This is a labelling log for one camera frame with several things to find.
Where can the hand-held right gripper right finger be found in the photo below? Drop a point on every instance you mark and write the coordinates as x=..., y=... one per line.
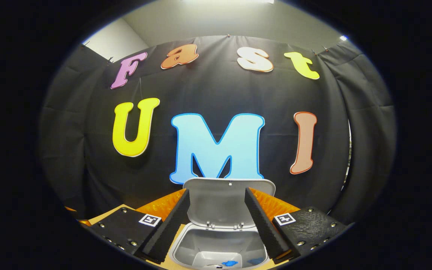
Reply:
x=263, y=228

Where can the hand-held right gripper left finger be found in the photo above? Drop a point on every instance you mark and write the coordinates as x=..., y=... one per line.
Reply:
x=171, y=228

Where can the white desktop garbage bin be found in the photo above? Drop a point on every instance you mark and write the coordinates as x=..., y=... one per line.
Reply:
x=223, y=202

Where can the blue paper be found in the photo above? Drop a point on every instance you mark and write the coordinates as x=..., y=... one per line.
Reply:
x=230, y=263

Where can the wooden desktop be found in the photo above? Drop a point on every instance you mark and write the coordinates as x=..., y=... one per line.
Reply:
x=105, y=215

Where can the black backdrop cloth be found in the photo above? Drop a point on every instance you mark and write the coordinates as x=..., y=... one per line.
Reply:
x=216, y=93

